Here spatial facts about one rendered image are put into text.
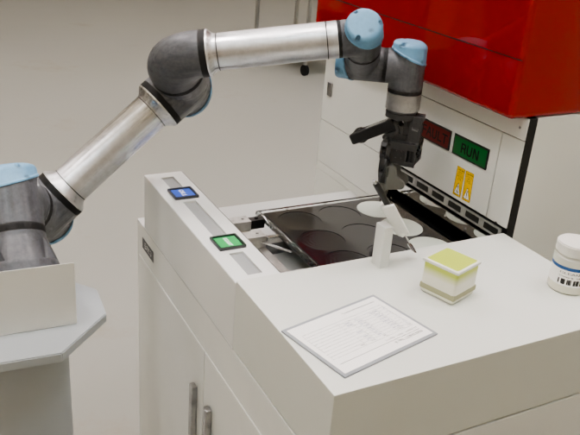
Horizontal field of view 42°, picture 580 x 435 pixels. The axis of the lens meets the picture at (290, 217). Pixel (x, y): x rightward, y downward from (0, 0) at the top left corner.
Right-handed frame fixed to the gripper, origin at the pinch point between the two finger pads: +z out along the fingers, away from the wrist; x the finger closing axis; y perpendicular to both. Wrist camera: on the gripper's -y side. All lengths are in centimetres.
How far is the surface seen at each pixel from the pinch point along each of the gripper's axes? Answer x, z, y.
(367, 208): 6.1, 7.4, -4.5
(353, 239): -12.4, 7.5, -2.2
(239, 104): 357, 98, -202
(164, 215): -27, 5, -42
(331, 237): -14.1, 7.5, -6.8
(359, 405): -72, 4, 17
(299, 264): -15.5, 15.3, -13.5
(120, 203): 148, 97, -172
